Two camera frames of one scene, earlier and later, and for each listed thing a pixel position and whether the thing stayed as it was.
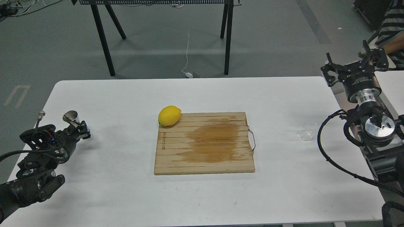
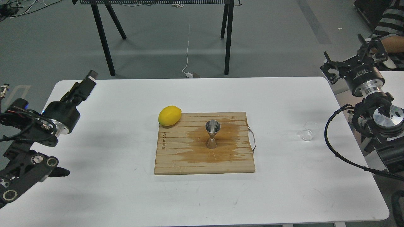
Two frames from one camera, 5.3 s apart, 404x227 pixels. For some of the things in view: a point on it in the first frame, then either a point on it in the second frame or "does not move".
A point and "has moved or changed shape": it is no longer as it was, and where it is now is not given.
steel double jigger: (71, 115) has moved or changed shape
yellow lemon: (169, 115) does not move
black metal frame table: (94, 4) does not move
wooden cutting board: (207, 142) does not move
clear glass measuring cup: (308, 131) does not move
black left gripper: (45, 141) -> (64, 116)
